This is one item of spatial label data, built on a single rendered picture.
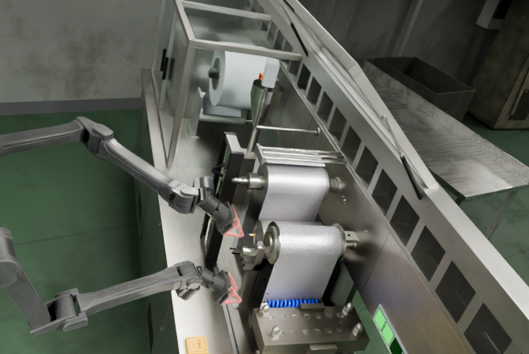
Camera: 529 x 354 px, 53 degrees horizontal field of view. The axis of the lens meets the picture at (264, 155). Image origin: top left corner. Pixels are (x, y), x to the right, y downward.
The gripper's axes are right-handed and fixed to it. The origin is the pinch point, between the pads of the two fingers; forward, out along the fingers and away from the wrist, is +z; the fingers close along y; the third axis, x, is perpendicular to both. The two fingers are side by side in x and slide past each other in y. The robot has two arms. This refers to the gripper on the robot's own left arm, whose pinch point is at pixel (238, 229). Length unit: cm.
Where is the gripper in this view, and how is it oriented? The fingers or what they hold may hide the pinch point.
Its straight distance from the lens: 180.9
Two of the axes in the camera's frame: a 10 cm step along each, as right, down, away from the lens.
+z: 5.7, 5.9, 5.7
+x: 7.8, -6.1, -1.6
